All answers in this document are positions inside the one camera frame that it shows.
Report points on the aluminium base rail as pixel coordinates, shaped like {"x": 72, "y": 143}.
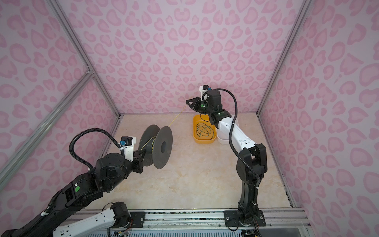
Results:
{"x": 273, "y": 222}

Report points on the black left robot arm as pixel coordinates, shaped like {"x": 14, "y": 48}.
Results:
{"x": 115, "y": 216}

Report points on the white plastic bin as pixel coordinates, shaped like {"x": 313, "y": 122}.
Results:
{"x": 224, "y": 130}

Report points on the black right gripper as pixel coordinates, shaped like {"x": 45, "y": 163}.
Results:
{"x": 196, "y": 106}

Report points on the dark grey cable spool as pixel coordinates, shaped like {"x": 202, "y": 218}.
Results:
{"x": 156, "y": 145}

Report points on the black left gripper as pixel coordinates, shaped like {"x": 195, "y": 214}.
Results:
{"x": 137, "y": 160}

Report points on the yellow plastic bin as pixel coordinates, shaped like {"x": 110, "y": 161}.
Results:
{"x": 203, "y": 131}

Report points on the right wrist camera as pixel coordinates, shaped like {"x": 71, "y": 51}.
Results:
{"x": 204, "y": 91}

